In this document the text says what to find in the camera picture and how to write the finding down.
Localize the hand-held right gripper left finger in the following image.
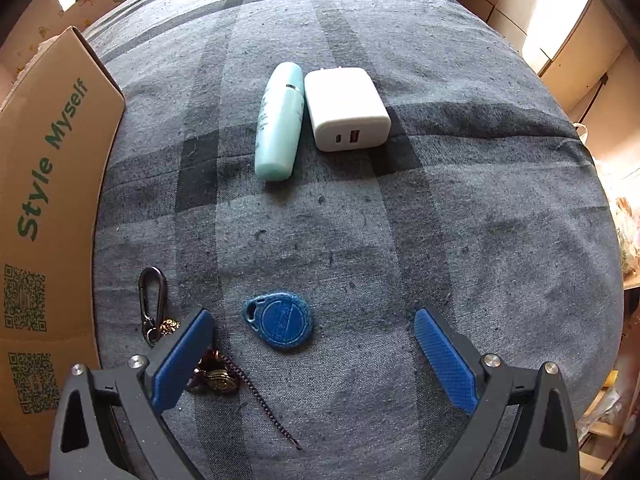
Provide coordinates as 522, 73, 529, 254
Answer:
49, 308, 216, 480

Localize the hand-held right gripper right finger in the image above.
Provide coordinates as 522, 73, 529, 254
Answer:
414, 308, 583, 480

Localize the keychain with carabiner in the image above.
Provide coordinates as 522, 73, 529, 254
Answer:
138, 266, 302, 451

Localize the blue key fob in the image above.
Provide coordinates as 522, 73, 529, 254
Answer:
242, 291, 315, 352

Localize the cardboard box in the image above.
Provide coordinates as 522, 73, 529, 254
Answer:
0, 25, 126, 476

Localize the teal cosmetic bottle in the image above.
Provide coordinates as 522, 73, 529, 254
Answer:
254, 61, 306, 182

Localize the large white charger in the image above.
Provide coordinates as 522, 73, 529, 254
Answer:
304, 66, 392, 152

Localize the grey plaid bed sheet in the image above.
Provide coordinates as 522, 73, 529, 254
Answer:
80, 0, 626, 480

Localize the cream wardrobe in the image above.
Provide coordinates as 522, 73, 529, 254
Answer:
445, 0, 631, 126

